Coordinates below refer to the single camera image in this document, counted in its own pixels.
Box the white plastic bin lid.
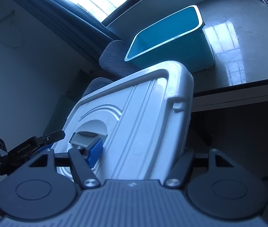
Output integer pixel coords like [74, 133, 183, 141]
[53, 61, 194, 181]

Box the far grey quilted chair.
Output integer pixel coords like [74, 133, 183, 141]
[99, 40, 139, 79]

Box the blue curtain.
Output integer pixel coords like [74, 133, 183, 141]
[13, 0, 119, 62]

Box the teal plastic storage bin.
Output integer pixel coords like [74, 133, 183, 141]
[124, 5, 215, 73]

